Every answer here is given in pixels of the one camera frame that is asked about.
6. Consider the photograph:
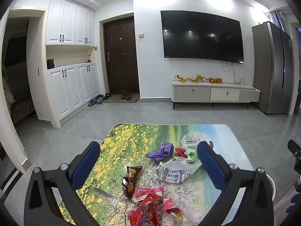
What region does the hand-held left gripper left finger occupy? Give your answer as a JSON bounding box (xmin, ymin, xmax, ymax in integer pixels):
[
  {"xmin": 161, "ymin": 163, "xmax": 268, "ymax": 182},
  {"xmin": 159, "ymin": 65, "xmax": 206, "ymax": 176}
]
[{"xmin": 24, "ymin": 141, "xmax": 101, "ymax": 226}]

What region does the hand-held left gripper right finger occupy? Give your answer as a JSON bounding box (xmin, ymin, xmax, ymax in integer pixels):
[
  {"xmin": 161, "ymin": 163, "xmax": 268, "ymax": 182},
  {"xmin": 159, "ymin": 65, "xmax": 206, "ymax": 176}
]
[{"xmin": 197, "ymin": 141, "xmax": 274, "ymax": 226}]

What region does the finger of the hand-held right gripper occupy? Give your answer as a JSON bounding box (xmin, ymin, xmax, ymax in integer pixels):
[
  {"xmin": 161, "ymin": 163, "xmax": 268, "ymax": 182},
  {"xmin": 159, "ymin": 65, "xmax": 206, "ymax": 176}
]
[{"xmin": 287, "ymin": 139, "xmax": 301, "ymax": 170}]

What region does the white round trash bin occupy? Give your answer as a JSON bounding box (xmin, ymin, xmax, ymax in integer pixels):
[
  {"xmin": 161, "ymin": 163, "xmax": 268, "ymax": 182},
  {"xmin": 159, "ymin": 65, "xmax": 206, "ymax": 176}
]
[{"xmin": 265, "ymin": 173, "xmax": 276, "ymax": 202}]

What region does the brown snack wrapper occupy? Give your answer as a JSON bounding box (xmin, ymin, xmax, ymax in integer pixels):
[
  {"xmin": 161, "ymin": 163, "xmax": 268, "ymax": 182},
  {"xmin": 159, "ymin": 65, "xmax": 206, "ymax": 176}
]
[{"xmin": 122, "ymin": 166, "xmax": 143, "ymax": 199}]

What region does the light green paper piece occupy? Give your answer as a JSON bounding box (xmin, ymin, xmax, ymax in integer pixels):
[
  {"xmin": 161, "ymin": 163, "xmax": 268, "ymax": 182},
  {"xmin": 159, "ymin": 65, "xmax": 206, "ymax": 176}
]
[{"xmin": 185, "ymin": 149, "xmax": 200, "ymax": 164}]

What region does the small red wrapper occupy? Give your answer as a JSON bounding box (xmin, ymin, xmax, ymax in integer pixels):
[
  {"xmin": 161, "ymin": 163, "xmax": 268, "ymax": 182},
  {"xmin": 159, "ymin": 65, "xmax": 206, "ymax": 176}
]
[{"xmin": 174, "ymin": 147, "xmax": 187, "ymax": 158}]

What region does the white printed snack wrapper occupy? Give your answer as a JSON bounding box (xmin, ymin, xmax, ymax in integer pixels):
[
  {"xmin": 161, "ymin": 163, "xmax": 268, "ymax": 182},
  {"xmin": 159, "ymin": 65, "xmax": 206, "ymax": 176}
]
[{"xmin": 157, "ymin": 157, "xmax": 201, "ymax": 184}]

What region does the clear plastic bag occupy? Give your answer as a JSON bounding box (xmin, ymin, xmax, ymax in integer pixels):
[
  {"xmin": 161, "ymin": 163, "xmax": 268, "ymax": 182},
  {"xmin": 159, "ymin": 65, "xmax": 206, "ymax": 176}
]
[{"xmin": 181, "ymin": 134, "xmax": 200, "ymax": 151}]

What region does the purple plastic bag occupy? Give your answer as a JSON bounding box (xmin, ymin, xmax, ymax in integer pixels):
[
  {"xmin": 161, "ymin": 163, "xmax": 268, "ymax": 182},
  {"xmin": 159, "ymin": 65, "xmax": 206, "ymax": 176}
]
[{"xmin": 145, "ymin": 142, "xmax": 175, "ymax": 162}]

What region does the landscape printed coffee table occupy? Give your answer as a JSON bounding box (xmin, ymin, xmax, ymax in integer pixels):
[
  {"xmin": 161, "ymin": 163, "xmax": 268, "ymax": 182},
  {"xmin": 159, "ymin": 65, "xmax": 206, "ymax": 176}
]
[{"xmin": 58, "ymin": 123, "xmax": 254, "ymax": 226}]

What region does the pink and red wrapper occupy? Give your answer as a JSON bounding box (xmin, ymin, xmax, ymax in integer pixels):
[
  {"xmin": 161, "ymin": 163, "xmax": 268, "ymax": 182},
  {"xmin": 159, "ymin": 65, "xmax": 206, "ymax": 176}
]
[{"xmin": 162, "ymin": 198, "xmax": 182, "ymax": 222}]

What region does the pink paper packet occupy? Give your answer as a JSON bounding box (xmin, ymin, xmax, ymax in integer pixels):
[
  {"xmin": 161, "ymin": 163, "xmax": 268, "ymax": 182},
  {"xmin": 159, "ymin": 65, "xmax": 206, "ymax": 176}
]
[{"xmin": 134, "ymin": 187, "xmax": 165, "ymax": 202}]

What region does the brown doormat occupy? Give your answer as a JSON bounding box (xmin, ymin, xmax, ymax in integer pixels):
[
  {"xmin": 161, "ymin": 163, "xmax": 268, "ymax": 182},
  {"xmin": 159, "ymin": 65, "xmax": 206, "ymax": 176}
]
[{"xmin": 104, "ymin": 95, "xmax": 140, "ymax": 103}]

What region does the white low TV cabinet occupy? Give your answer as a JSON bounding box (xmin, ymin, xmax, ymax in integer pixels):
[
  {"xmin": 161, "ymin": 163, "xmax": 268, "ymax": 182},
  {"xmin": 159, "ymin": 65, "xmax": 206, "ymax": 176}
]
[{"xmin": 171, "ymin": 80, "xmax": 261, "ymax": 109}]

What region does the large red snack wrapper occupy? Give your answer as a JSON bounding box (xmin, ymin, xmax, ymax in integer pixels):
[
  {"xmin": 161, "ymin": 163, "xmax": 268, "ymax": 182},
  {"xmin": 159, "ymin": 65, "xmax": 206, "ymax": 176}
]
[{"xmin": 128, "ymin": 191, "xmax": 164, "ymax": 226}]

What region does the white tall shoe cabinet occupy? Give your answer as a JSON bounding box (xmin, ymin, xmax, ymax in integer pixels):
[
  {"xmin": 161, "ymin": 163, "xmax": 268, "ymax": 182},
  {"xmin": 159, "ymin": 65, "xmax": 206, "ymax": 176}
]
[{"xmin": 45, "ymin": 0, "xmax": 101, "ymax": 125}]

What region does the grey double-door refrigerator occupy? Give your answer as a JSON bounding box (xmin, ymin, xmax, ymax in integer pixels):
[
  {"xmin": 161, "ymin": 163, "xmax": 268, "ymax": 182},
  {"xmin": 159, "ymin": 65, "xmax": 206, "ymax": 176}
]
[{"xmin": 252, "ymin": 21, "xmax": 294, "ymax": 115}]

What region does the dark brown entrance door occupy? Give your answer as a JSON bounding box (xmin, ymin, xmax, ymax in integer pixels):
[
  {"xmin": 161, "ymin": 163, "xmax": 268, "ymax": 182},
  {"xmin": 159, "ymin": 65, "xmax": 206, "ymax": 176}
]
[{"xmin": 103, "ymin": 17, "xmax": 138, "ymax": 97}]

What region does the blue striped curtain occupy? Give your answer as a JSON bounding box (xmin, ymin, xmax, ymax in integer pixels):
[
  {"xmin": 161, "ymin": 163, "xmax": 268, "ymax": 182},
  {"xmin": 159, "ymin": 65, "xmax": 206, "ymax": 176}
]
[{"xmin": 269, "ymin": 11, "xmax": 287, "ymax": 32}]

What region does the television cable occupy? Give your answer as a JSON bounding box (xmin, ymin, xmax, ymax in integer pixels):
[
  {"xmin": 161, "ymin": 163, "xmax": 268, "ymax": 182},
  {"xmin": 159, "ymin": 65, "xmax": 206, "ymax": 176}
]
[{"xmin": 221, "ymin": 61, "xmax": 237, "ymax": 84}]

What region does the wall-mounted black television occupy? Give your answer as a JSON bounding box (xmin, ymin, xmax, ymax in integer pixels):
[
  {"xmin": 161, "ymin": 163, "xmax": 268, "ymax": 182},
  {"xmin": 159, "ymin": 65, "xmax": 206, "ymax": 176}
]
[{"xmin": 160, "ymin": 11, "xmax": 244, "ymax": 64}]

